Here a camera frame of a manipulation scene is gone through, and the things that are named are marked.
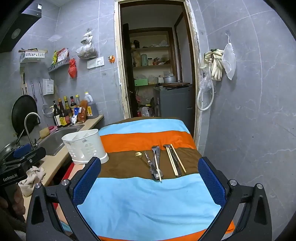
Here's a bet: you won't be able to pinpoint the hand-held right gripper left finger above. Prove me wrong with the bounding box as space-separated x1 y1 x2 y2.
26 157 102 241

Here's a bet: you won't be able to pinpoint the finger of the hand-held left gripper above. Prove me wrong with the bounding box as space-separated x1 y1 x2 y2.
3 147 47 168
12 143 33 158

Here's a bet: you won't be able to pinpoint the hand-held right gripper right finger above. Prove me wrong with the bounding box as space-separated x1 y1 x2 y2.
198 157 272 241

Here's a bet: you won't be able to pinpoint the white plastic utensil holder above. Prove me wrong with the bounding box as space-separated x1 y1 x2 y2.
61 129 110 165

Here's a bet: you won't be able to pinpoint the pale chopstick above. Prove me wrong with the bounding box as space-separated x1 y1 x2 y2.
154 148 162 182

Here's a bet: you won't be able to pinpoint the gold bowl spoon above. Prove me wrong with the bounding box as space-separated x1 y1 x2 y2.
135 152 154 171

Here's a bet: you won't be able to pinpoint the metal knife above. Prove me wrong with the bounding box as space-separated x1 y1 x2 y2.
151 146 164 181

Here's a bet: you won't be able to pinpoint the person's left hand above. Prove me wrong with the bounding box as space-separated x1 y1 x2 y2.
9 184 26 217

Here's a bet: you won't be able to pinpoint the white rag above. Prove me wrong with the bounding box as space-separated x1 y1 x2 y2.
18 166 46 198

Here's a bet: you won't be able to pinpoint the metal faucet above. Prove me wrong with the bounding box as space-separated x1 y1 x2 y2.
23 112 42 149

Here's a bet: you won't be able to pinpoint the stainless steel sink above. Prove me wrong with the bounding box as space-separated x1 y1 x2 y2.
36 124 85 156

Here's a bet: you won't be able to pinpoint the black frying pan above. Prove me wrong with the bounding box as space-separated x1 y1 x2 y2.
11 95 39 138

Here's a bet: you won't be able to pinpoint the wooden chopstick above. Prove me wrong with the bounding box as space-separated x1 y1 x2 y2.
166 148 177 176
170 144 187 173

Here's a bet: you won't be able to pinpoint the long metal spoon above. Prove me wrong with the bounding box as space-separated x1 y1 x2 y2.
163 144 182 177

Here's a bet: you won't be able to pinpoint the dark pump bottle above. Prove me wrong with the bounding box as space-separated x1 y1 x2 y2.
52 100 61 127

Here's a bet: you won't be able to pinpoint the hanging mesh strainer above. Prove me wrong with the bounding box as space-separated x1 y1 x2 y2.
38 81 54 118

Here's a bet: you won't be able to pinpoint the soy sauce bottle yellow label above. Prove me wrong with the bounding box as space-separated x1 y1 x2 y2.
58 98 69 127

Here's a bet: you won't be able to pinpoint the blue white packet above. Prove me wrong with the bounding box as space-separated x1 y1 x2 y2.
70 108 82 126

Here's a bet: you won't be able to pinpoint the slim dark sauce bottle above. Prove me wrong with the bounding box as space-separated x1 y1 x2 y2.
63 96 73 123

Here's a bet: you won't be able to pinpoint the striped blanket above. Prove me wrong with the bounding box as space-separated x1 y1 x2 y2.
58 117 236 241

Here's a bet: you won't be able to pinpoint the orange spice packet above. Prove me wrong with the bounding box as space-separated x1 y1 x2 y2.
77 100 89 123

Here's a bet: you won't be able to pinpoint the wooden knife holder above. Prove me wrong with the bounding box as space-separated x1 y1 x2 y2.
20 67 28 96

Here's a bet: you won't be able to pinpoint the large oil jug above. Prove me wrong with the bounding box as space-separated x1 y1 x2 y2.
83 92 99 119

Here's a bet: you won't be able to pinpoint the grey cabinet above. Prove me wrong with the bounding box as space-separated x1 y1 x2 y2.
153 84 194 136

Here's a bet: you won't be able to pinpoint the red plastic bag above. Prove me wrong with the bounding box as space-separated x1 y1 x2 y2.
68 58 77 79

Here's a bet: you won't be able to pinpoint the clear plastic bag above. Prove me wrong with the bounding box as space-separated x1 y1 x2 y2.
200 74 213 93

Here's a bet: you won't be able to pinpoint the snack packets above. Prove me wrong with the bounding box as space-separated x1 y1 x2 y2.
52 47 69 64

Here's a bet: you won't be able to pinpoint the wooden cutting board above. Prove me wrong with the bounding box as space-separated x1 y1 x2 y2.
162 82 191 88

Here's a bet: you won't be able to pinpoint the bag of dried goods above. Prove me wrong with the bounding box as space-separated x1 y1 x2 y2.
75 29 98 60

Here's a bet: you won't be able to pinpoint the black range hood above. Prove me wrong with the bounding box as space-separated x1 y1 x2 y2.
0 13 43 54

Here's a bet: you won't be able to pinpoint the white mesh bag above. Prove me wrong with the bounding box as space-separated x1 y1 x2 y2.
221 42 237 80

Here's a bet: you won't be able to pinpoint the wooden shelf unit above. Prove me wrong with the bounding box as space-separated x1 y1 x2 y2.
128 27 174 87

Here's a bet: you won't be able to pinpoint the white wall box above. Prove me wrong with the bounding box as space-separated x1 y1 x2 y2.
42 78 54 96

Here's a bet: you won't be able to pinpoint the white hose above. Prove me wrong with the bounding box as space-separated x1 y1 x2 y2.
196 59 215 111

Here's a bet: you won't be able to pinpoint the grey metal wall shelf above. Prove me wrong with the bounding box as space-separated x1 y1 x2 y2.
48 57 70 73

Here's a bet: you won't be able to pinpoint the white wall basket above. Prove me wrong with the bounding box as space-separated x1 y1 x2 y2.
19 49 47 64

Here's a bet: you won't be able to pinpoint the wall socket panel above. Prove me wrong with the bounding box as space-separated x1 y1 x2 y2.
87 56 105 69

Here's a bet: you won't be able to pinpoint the wooden door frame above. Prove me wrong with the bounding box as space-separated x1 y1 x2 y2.
114 0 201 145

